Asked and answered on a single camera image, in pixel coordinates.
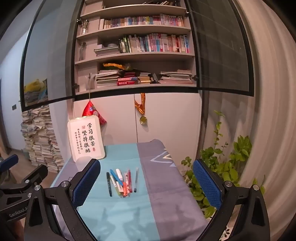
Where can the black framed glass cabinet door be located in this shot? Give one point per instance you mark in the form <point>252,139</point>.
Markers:
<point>219,46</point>
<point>53,58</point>

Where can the yellow plush toy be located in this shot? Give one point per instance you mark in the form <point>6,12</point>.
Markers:
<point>34,84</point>

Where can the teal and grey table cloth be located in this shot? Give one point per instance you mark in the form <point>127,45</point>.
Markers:
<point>115,215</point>

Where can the beige curtain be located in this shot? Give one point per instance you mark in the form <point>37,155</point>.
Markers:
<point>266,92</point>

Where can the red gel pen clear cap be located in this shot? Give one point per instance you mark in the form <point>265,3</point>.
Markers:
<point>130,182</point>

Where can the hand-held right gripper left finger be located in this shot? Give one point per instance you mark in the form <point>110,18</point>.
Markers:
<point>86,183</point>

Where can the flat stack of grey books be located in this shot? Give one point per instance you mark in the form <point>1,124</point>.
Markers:
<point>106,51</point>

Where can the long row of pastel books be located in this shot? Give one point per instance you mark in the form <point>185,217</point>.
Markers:
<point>143,20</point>

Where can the clear cup with pens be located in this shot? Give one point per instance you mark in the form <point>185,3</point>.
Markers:
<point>84,27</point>

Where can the tall floor pile of books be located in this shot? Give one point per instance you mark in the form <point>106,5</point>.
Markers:
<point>39,139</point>

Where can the stack of red books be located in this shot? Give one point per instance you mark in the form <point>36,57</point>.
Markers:
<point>127,81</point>

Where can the green potted plant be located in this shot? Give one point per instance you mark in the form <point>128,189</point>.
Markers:
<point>240,148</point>

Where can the white framed calligraphy sign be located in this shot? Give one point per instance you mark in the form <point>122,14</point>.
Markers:
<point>85,139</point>

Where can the grey bookshelf cabinet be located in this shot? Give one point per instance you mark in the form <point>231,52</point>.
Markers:
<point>161,111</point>

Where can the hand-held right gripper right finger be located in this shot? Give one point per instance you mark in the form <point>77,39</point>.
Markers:
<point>207,185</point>

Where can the small stack of tan books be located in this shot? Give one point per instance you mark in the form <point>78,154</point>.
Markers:
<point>144,78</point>

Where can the crochet sunflower decoration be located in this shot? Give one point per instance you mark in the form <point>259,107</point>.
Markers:
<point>115,65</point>

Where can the translucent white pen holder cup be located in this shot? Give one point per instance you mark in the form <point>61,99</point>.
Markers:
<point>83,163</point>

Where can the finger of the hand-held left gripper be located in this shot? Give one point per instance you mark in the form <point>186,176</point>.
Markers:
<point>34,173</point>
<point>9,160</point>

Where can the red hanging pouch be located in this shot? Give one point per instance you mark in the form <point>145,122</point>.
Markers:
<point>91,110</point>

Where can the clear acrylic holder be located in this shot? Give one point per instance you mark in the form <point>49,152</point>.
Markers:
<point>90,83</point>

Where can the clear glass jar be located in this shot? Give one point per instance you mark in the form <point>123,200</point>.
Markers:
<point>82,52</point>

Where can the gold medal striped ribbon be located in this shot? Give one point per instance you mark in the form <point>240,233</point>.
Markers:
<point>143,119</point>

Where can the stack of worn workbooks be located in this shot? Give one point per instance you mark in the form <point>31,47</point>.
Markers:
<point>175,77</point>

